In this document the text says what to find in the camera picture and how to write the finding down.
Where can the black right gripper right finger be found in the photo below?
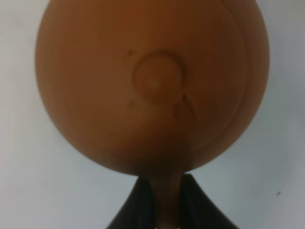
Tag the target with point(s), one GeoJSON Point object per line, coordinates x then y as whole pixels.
{"type": "Point", "coordinates": [197, 211]}

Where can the brown clay teapot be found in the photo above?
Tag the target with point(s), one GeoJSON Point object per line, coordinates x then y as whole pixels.
{"type": "Point", "coordinates": [152, 88]}

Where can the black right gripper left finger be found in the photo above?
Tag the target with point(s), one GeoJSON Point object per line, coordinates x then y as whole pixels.
{"type": "Point", "coordinates": [140, 210]}

